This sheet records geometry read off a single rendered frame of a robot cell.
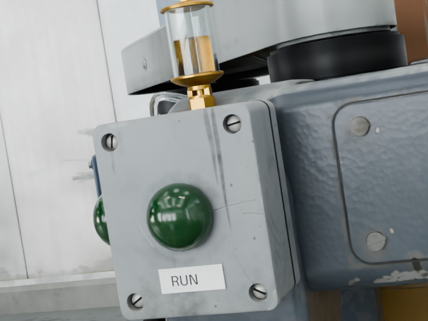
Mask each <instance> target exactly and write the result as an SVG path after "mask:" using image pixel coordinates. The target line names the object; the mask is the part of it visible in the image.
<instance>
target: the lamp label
mask: <svg viewBox="0 0 428 321"><path fill-rule="evenodd" d="M158 270H159V278H160V285H161V290H162V294H170V293H179V292H194V291H202V290H218V289H225V281H224V274H223V269H222V264H214V265H207V266H193V267H179V268H172V269H158Z"/></svg>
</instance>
